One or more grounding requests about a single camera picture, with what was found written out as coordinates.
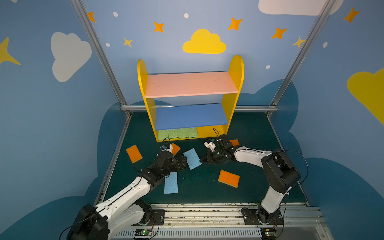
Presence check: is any aluminium frame post left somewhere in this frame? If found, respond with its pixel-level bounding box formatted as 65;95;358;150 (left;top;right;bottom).
71;0;127;107

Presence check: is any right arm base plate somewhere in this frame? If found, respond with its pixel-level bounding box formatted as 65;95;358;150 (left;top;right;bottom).
241;207;284;225

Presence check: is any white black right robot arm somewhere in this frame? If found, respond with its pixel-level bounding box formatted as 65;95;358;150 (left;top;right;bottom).
200;135;301;223

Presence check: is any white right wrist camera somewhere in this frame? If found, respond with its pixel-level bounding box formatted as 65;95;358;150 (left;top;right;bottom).
204;139;216;152

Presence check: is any left green circuit board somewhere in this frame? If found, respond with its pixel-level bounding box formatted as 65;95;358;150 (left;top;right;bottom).
134;229;153;239

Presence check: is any green circuit board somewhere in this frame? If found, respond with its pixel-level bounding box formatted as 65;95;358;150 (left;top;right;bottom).
134;229;153;239
261;228;277;240

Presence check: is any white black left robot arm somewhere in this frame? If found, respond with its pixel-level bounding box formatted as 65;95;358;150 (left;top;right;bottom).
66;149;188;240

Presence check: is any blue sponge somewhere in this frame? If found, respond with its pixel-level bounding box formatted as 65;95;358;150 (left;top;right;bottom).
164;172;178;195
183;148;202;170

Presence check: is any aluminium frame post right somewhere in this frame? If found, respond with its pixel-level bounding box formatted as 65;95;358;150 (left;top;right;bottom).
266;0;337;119

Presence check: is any aluminium frame crossbar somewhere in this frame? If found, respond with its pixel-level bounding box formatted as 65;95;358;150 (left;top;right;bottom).
121;104;278;112

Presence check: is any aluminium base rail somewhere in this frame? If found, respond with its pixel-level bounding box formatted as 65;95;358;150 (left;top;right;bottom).
110;203;333;240

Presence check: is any green sponge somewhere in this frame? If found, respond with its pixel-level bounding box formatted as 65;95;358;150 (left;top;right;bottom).
188;128;199;139
158;130;169;141
168;129;179;139
178;128;189;139

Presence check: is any yellow wooden shelf unit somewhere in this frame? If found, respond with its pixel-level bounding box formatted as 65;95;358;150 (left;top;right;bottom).
137;55;245;142

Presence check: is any right green circuit board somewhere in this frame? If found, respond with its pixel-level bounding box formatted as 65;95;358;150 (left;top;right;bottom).
261;228;277;240

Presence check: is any orange sponge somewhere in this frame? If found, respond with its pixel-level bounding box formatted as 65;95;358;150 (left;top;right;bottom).
218;170;240;188
230;140;240;147
171;143;181;156
126;145;143;164

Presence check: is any aluminium frame post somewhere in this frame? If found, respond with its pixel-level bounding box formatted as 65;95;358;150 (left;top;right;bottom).
266;0;337;119
71;0;127;107

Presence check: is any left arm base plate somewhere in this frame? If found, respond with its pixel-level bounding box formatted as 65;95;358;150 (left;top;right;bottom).
135;209;165;226

